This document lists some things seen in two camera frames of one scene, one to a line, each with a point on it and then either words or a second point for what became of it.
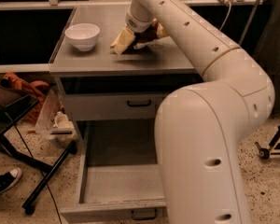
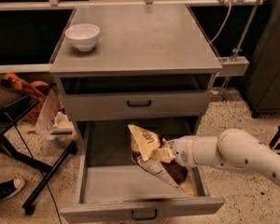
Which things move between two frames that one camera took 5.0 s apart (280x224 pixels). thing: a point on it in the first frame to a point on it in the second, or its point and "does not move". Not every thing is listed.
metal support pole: x=252 y=13 does not move
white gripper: x=139 y=23 to x=181 y=151
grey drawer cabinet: x=98 y=85 does not move
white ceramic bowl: x=84 y=35 does not move
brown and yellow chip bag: x=154 y=32 to x=143 y=144
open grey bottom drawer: x=119 y=177 does not move
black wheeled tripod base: x=264 y=153 does not move
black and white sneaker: x=5 y=182 to x=3 y=190
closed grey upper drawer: x=113 y=106 does not move
